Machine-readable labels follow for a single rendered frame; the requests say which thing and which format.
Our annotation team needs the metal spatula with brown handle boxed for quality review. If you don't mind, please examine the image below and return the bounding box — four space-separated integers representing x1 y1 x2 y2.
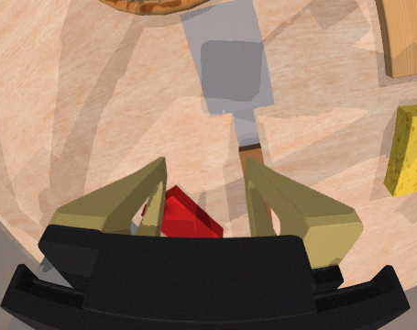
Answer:
180 0 275 175

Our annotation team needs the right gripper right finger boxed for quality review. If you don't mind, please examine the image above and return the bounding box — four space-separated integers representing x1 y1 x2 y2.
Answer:
244 157 364 269

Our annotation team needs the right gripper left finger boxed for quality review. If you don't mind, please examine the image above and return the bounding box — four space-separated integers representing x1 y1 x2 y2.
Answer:
49 157 168 237

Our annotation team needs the red block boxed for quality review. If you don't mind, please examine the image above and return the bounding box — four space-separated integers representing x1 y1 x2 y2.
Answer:
161 185 224 237

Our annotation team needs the wooden cutting board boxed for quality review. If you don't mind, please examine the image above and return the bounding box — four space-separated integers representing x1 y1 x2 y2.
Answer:
375 0 417 79

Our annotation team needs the yellow sponge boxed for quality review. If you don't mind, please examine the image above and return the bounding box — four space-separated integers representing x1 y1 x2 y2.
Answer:
383 105 417 197

